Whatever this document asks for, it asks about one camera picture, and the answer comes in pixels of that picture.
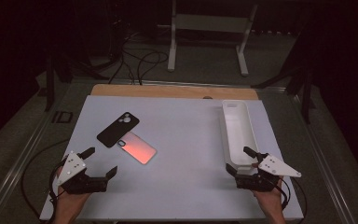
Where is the pink phone case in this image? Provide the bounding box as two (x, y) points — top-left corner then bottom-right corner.
(117, 131), (158, 165)

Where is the person's right hand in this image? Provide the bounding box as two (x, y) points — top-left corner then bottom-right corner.
(252, 177), (287, 224)

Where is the black phone case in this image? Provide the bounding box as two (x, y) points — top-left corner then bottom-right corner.
(96, 111), (141, 148)

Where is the white metal stand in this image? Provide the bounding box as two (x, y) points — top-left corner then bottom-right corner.
(166, 0), (259, 77)

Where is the black tripod stand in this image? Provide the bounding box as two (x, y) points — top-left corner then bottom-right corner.
(253, 63), (318, 125)
(43, 54), (110, 112)

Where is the hand-held gripper cable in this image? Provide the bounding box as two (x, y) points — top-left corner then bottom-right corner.
(21, 139), (70, 222)
(278, 176), (308, 222)

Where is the black floor cable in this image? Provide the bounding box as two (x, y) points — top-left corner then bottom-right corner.
(107, 31), (138, 86)
(135, 50), (170, 86)

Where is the metal floor rail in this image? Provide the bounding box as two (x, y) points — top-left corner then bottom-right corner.
(0, 79), (76, 224)
(287, 90), (358, 224)

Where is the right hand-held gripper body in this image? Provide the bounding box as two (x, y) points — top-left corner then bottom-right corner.
(234, 154), (303, 192)

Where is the black floor bracket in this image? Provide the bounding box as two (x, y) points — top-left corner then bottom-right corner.
(51, 110), (75, 124)

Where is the left hand-held gripper cable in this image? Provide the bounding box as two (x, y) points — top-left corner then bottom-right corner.
(21, 139), (70, 222)

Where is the white plastic bin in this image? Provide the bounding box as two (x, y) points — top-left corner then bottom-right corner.
(221, 99), (261, 172)

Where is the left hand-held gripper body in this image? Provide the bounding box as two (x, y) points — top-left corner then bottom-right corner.
(56, 150), (110, 196)

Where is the right hand-held gripper cable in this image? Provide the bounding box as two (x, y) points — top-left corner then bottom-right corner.
(278, 176), (308, 222)

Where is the person's left hand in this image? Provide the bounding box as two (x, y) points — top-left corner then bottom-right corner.
(53, 166), (91, 224)

